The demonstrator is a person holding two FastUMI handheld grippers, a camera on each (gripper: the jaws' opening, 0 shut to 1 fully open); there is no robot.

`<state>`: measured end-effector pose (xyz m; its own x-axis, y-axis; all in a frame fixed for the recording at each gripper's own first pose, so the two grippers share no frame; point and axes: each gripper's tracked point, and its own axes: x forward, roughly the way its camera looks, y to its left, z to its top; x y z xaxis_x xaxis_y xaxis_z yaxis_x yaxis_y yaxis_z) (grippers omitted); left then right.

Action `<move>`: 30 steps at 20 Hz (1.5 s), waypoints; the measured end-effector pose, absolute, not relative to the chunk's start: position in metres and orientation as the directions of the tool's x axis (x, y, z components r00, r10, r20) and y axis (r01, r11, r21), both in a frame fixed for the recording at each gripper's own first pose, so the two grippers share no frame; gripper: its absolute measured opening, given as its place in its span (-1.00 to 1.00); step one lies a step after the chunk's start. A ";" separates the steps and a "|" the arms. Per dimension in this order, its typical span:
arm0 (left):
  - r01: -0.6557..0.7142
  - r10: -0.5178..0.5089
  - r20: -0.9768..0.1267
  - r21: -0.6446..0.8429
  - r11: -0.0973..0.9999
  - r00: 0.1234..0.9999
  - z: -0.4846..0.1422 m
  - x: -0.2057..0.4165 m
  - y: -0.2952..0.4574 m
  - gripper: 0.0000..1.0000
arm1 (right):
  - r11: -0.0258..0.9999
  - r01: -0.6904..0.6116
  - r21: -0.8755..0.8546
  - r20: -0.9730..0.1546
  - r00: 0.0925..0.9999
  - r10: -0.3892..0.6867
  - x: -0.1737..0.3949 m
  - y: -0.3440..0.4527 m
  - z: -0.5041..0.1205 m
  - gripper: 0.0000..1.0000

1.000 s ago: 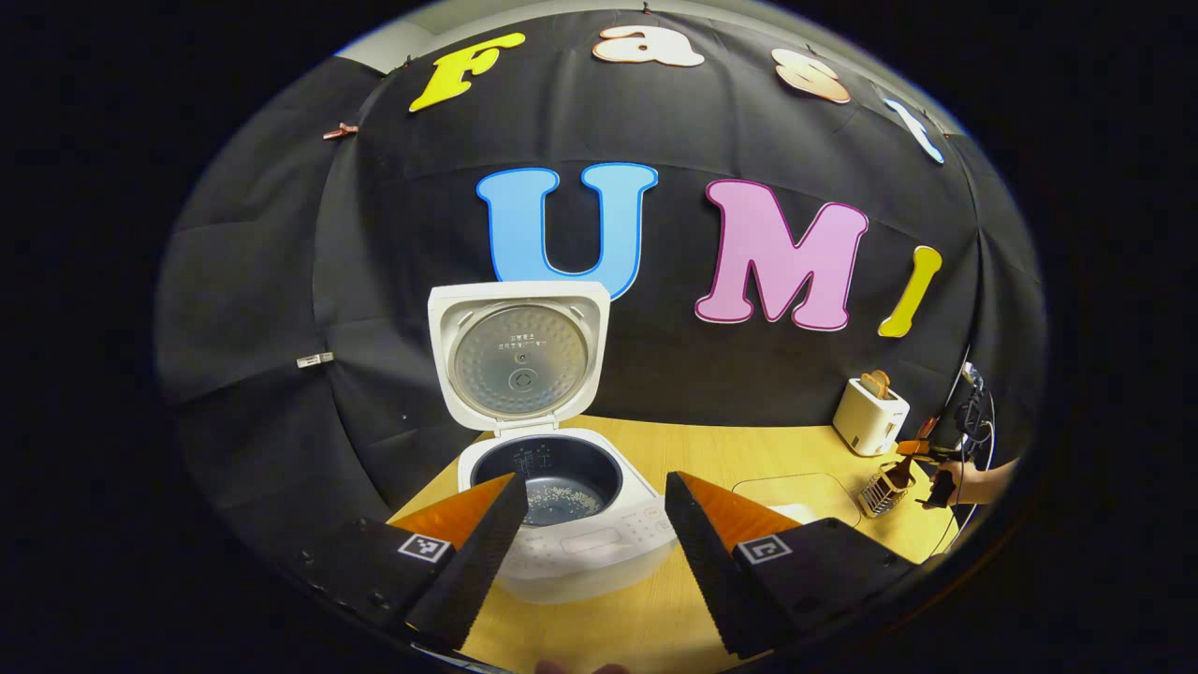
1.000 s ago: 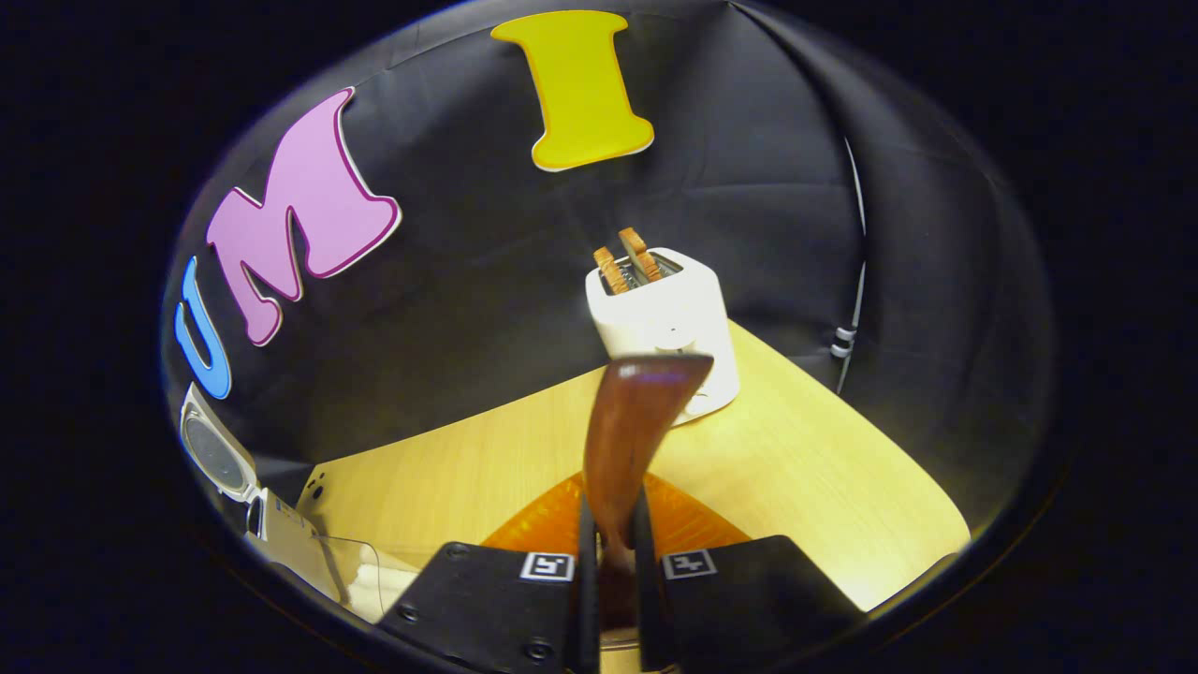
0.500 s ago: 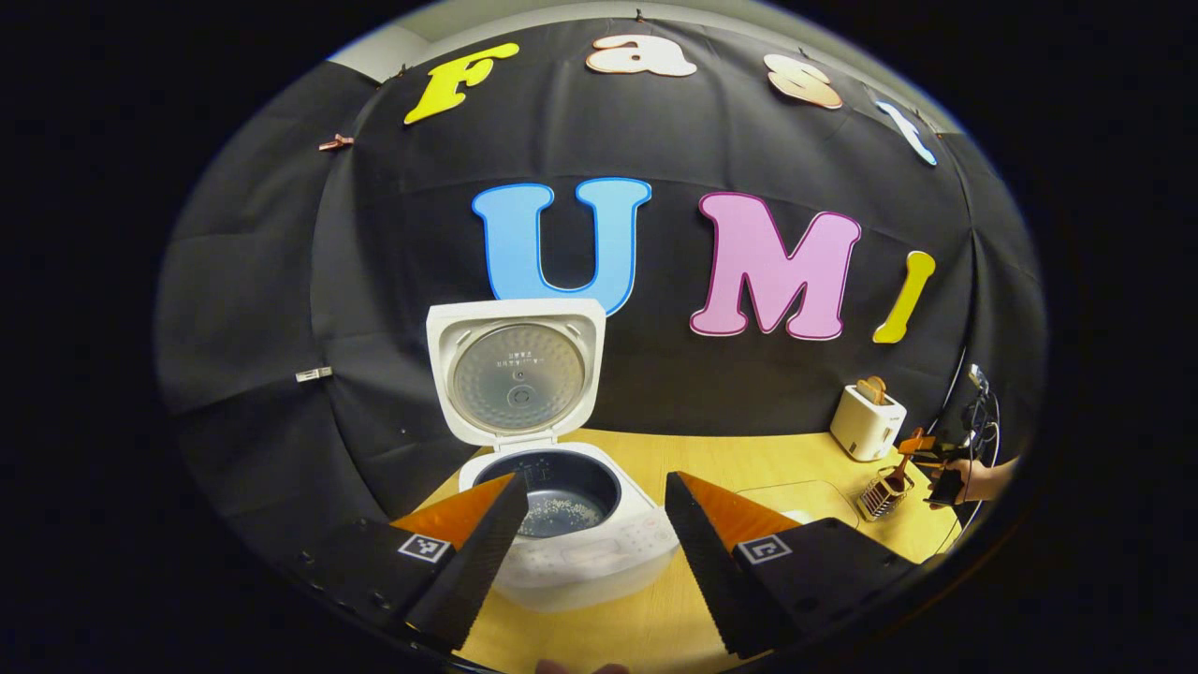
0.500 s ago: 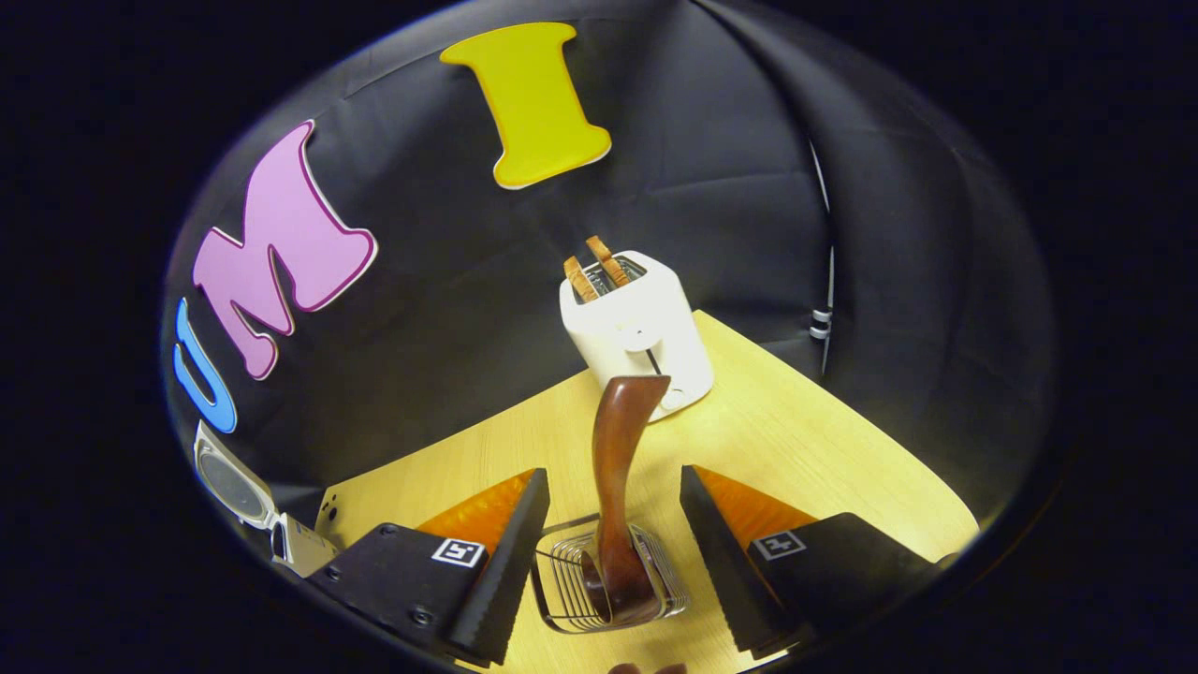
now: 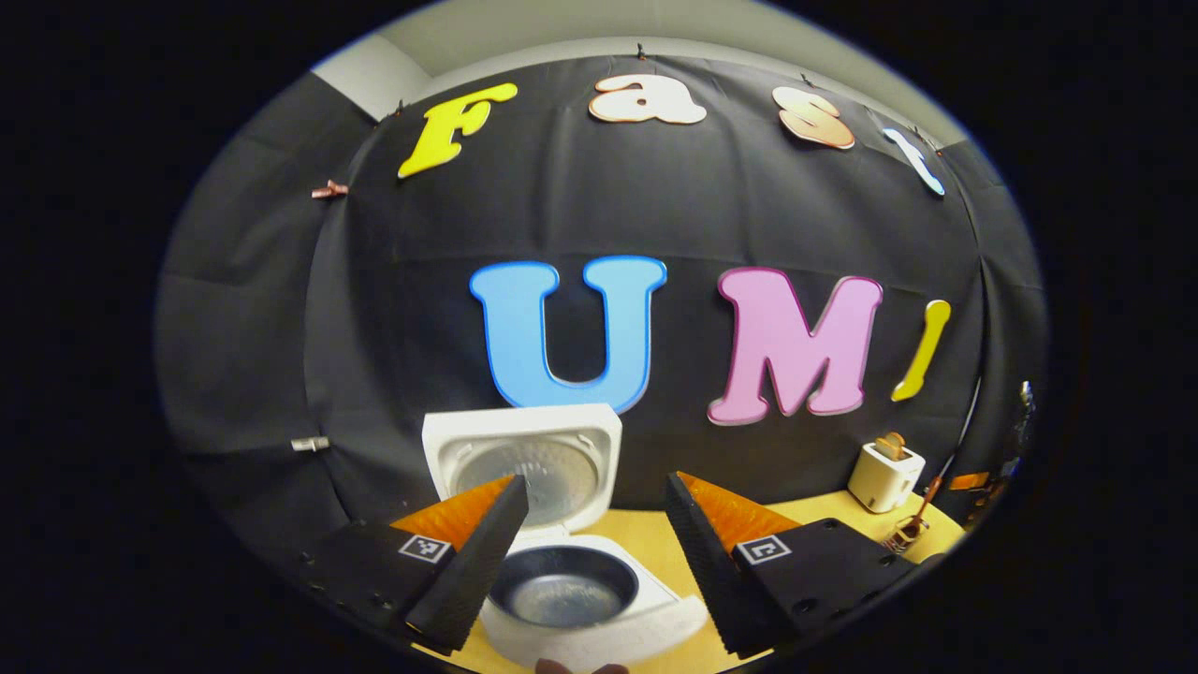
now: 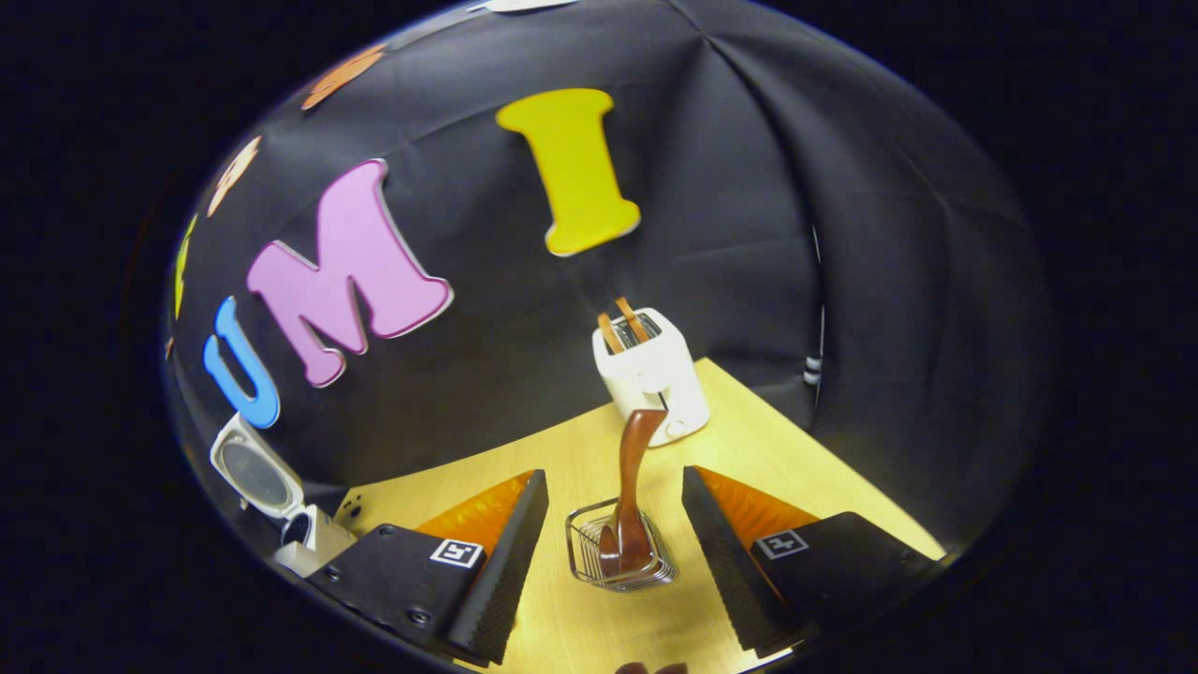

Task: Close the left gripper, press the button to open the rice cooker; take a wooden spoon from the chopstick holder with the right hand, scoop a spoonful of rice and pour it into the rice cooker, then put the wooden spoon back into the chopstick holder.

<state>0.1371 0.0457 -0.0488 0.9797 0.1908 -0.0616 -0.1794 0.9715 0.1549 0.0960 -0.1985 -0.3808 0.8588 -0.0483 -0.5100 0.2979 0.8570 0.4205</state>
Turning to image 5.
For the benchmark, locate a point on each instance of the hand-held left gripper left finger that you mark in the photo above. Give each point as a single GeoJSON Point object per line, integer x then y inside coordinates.
{"type": "Point", "coordinates": [477, 571]}

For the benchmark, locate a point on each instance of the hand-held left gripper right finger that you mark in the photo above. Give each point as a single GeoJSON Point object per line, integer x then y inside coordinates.
{"type": "Point", "coordinates": [716, 576]}

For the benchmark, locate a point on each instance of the white toaster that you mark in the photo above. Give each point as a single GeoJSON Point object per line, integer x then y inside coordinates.
{"type": "Point", "coordinates": [880, 482]}

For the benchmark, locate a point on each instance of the black backdrop cloth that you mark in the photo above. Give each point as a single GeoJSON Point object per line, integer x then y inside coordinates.
{"type": "Point", "coordinates": [374, 309]}

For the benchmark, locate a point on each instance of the brown wooden spoon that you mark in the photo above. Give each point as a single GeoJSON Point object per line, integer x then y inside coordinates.
{"type": "Point", "coordinates": [931, 496]}

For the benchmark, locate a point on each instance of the brown toast slice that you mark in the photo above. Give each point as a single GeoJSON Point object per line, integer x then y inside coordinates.
{"type": "Point", "coordinates": [891, 446]}

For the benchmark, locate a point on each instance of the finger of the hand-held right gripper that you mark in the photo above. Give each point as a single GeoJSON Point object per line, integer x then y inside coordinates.
{"type": "Point", "coordinates": [969, 482]}

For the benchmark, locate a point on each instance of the copper cloth clip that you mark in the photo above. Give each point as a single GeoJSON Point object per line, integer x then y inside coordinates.
{"type": "Point", "coordinates": [329, 190]}

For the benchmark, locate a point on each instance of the white rice cooker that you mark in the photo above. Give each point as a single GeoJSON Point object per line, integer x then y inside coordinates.
{"type": "Point", "coordinates": [524, 426]}

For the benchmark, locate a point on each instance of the silver cloth clip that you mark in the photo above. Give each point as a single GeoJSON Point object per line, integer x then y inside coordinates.
{"type": "Point", "coordinates": [310, 444]}

